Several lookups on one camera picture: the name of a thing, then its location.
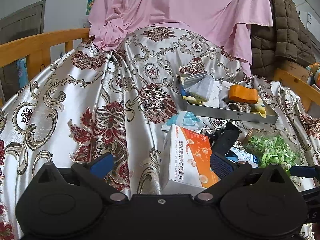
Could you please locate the black patterned sock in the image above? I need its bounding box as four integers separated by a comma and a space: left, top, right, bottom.
204, 122, 240, 155

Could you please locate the light blue packet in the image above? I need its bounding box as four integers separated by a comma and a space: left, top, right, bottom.
162, 111, 206, 132

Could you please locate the grey beige drawstring pouch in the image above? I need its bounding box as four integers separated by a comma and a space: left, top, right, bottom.
225, 102, 251, 113

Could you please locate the grey cloth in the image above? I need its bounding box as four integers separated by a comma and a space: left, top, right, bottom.
183, 74, 215, 101

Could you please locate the striped pastel towel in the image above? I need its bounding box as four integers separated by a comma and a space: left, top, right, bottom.
253, 98, 267, 118

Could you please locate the white cloth with blue print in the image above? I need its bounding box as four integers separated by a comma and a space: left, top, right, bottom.
208, 81, 233, 108

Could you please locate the white blue small box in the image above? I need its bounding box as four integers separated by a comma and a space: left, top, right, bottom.
226, 147, 258, 168

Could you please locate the white orange medicine box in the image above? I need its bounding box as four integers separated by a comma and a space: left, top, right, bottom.
159, 125, 220, 196

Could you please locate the floral satin bedspread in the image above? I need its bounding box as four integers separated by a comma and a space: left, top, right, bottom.
1, 27, 319, 239

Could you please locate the grey tray with cartoon picture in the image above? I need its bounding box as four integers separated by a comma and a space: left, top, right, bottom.
177, 72, 278, 124

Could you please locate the colourful patterned cloth bundle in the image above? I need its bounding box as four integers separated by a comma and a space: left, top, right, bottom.
306, 62, 320, 88

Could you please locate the cardboard box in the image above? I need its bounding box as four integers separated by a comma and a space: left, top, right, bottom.
278, 60, 312, 83

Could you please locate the brown quilted jacket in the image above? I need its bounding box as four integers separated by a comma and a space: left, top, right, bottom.
251, 0, 316, 77

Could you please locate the pink draped sheet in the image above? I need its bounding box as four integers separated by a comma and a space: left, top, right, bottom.
88, 0, 273, 75

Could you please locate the grey door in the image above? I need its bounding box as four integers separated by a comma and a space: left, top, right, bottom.
1, 0, 46, 102

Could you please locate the white wall air conditioner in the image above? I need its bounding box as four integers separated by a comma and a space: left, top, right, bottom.
299, 11, 320, 47

